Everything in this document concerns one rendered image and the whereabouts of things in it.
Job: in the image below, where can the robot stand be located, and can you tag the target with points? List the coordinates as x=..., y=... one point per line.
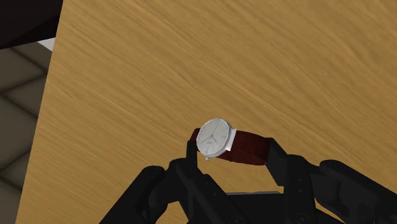
x=24, y=18

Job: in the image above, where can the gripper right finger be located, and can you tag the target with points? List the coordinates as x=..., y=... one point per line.
x=310, y=186

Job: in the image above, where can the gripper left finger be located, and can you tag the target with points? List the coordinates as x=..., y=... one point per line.
x=186, y=186

